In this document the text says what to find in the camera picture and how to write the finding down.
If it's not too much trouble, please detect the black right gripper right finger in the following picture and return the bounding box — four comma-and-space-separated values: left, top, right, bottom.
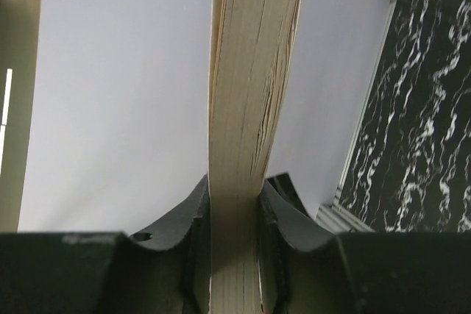
258, 181, 470, 313

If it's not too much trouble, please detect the dark tale of two cities book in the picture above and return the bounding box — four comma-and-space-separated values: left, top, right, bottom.
208, 0, 301, 313

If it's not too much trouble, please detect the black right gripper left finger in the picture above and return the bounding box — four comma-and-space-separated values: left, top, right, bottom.
1, 178, 210, 313

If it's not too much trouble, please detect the black marble pattern mat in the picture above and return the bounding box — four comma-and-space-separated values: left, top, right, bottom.
333, 0, 470, 232

